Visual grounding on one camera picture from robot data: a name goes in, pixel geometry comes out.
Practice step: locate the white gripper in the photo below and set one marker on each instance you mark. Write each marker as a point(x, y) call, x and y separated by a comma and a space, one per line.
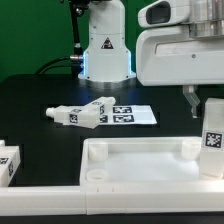
point(168, 56)

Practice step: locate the white desk top tray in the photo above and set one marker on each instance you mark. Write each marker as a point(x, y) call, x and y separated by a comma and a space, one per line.
point(144, 160)

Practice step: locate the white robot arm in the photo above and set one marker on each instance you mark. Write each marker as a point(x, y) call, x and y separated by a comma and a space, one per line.
point(99, 27)

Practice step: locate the white paper marker sheet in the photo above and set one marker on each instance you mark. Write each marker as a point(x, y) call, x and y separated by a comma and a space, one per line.
point(129, 115)

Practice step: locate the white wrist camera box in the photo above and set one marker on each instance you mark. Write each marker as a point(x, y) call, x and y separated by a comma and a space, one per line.
point(164, 13)

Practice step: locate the white L-shaped fence wall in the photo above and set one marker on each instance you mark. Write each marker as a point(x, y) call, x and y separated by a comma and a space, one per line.
point(98, 198)

